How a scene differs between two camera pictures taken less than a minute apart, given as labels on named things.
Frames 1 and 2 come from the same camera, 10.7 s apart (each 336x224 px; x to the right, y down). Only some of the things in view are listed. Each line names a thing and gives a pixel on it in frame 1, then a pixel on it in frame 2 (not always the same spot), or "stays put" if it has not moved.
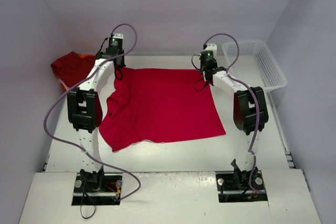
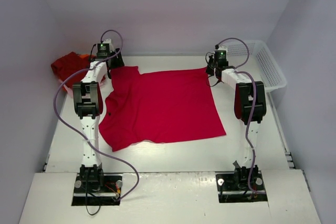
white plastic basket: x=250 y=62 stays put
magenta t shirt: x=146 y=106 stays put
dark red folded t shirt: x=72 y=68 stays put
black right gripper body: x=207 y=70 -> x=210 y=68
